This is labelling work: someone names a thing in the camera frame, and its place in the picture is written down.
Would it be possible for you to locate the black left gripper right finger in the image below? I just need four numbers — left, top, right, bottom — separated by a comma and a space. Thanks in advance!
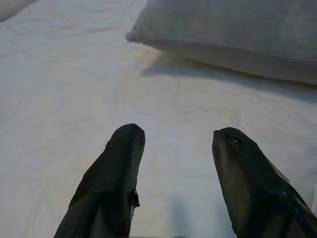
211, 126, 317, 238

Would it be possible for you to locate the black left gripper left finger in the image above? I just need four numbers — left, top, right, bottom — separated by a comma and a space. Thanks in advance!
53, 123, 146, 238

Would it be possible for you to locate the white quilted mattress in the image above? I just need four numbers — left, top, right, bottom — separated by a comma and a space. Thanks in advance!
0, 0, 317, 238

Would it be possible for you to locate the grey velvet pillow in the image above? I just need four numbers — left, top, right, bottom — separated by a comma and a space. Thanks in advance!
125, 0, 317, 86

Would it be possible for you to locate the beige bolster pillow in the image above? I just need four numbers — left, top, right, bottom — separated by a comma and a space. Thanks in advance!
0, 0, 38, 22

